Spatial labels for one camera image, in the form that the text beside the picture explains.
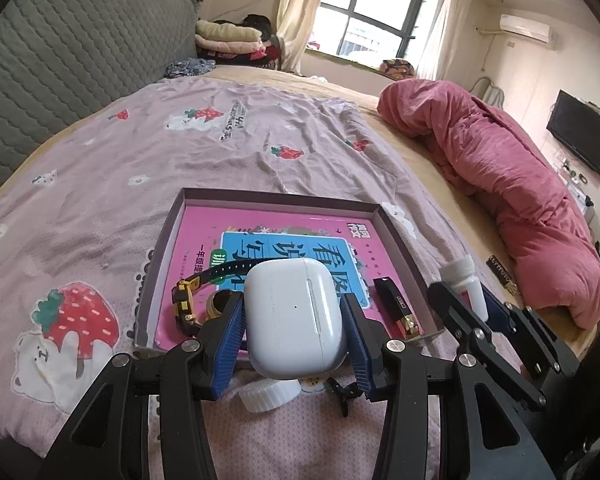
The pink folded blanket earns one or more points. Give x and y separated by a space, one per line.
235 46

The white air conditioner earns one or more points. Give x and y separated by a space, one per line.
525 27

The beige folded blanket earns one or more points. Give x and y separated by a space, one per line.
227 31

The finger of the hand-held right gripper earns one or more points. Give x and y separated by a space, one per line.
530 340
455 320

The yellow black wristwatch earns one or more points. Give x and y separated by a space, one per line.
182 305

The grey quilted headboard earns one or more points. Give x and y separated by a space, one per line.
55 50

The small black binder clip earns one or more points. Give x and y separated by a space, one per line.
340 391

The small white bottle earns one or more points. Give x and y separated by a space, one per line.
467 285

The white ribbed bottle cap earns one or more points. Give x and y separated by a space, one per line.
265 395

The dark red folded clothes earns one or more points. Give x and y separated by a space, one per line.
260 59

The white metal chair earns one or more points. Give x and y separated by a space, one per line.
490 91

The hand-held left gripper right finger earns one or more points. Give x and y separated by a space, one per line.
357 347

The black garment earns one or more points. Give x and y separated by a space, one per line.
257 22

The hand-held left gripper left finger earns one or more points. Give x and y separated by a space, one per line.
230 342

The blue floral cloth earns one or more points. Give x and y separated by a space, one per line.
190 67

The pink quilt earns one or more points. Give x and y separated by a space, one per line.
505 160

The cluttered white shelf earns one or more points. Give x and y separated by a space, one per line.
575 185

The pink blue book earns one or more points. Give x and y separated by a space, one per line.
200 240

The black gold lipstick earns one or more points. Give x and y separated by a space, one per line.
392 297

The shallow purple cardboard box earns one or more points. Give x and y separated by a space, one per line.
160 260

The small black label packet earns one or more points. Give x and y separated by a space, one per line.
502 275

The cream curtain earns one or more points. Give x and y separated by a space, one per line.
445 25
295 15

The black framed window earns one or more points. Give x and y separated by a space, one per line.
370 10

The black television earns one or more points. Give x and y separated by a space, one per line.
580 130

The white earbuds case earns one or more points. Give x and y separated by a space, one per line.
290 320

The floral cushion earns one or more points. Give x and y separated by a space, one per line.
397 68

